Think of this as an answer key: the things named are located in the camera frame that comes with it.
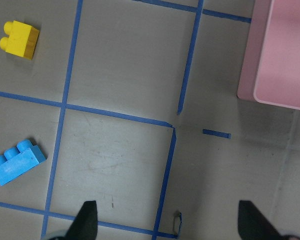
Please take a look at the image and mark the pink plastic box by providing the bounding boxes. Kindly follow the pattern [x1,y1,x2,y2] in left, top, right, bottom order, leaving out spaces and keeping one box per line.
[237,0,300,110]

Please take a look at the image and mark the yellow toy block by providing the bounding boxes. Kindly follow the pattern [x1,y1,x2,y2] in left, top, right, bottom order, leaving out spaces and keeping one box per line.
[0,20,40,60]

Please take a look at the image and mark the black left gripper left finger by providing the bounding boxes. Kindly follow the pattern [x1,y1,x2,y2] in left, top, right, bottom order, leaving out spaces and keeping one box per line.
[64,200,98,240]

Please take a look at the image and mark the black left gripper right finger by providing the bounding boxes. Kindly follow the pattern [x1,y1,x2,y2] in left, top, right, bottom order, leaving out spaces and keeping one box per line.
[237,200,283,240]

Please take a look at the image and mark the blue toy block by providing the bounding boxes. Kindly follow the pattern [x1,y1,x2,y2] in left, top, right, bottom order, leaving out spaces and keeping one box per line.
[0,139,46,186]

